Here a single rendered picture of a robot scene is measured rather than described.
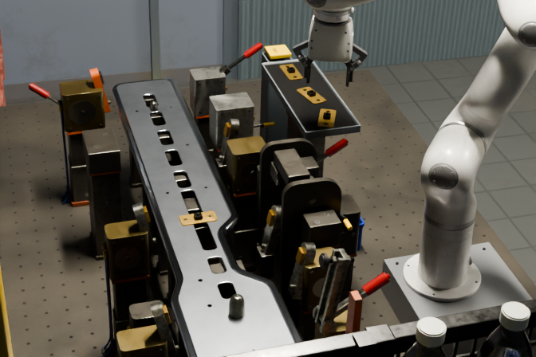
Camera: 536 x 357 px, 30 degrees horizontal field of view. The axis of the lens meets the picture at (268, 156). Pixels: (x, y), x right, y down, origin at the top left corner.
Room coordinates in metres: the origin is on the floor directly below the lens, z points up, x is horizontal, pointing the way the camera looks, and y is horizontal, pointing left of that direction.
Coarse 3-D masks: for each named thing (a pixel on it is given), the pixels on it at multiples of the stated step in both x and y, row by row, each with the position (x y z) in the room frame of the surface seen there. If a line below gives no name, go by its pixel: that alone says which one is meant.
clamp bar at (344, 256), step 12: (336, 252) 1.48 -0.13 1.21; (324, 264) 1.45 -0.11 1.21; (336, 264) 1.48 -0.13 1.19; (348, 264) 1.46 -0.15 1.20; (336, 276) 1.45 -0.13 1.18; (324, 288) 1.48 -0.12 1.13; (336, 288) 1.45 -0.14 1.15; (324, 300) 1.48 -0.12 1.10; (336, 300) 1.45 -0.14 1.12; (324, 312) 1.45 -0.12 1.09
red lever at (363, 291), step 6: (378, 276) 1.50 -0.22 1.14; (384, 276) 1.50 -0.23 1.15; (372, 282) 1.49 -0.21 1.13; (378, 282) 1.49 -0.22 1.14; (384, 282) 1.49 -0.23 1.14; (366, 288) 1.49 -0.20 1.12; (372, 288) 1.48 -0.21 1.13; (378, 288) 1.49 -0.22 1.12; (360, 294) 1.48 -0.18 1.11; (366, 294) 1.48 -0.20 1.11; (348, 300) 1.48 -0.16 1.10; (342, 306) 1.47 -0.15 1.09; (336, 312) 1.47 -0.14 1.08; (342, 312) 1.47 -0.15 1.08
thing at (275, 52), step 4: (264, 48) 2.45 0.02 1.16; (268, 48) 2.45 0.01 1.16; (272, 48) 2.45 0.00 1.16; (276, 48) 2.45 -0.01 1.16; (280, 48) 2.45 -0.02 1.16; (284, 48) 2.45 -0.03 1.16; (268, 52) 2.42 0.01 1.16; (272, 52) 2.42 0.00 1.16; (276, 52) 2.42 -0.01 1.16; (280, 52) 2.42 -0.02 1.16; (284, 52) 2.42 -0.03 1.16; (288, 52) 2.43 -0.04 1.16; (268, 56) 2.42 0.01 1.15; (272, 56) 2.40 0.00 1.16; (276, 56) 2.40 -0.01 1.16; (280, 56) 2.41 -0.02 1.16; (284, 56) 2.41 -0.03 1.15; (288, 56) 2.41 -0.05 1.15
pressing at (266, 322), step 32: (128, 96) 2.44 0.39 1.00; (160, 96) 2.44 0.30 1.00; (128, 128) 2.27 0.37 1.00; (160, 128) 2.27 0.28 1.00; (192, 128) 2.27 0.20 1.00; (160, 160) 2.11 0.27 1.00; (192, 160) 2.12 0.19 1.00; (160, 192) 1.97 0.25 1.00; (224, 192) 1.98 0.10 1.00; (160, 224) 1.85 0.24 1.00; (224, 224) 1.85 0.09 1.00; (192, 256) 1.73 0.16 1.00; (224, 256) 1.73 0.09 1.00; (192, 288) 1.62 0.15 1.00; (256, 288) 1.63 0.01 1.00; (192, 320) 1.52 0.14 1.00; (224, 320) 1.52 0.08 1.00; (256, 320) 1.53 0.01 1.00; (288, 320) 1.53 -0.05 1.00; (192, 352) 1.43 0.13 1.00; (224, 352) 1.43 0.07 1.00
